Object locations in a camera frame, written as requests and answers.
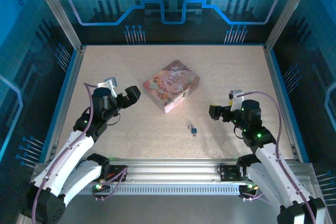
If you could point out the small blue padlock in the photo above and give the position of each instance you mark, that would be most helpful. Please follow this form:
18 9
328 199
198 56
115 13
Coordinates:
193 130

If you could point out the pink illustrated tin box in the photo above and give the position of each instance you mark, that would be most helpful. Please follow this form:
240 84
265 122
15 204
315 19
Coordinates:
170 85

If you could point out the small LED controller board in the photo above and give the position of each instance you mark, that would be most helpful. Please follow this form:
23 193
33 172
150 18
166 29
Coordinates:
249 187
99 187

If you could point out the aluminium base beam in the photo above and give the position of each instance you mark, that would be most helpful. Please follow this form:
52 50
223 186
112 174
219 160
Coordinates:
170 171

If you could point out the aluminium side rail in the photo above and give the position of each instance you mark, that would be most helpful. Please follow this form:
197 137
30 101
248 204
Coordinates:
65 103
281 103

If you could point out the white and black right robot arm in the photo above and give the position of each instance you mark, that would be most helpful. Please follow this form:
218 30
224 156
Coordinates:
267 166

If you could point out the aluminium frame post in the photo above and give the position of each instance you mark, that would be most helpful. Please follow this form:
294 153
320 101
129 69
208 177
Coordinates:
58 11
288 11

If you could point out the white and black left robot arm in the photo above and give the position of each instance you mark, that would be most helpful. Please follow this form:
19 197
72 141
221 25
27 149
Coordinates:
65 155

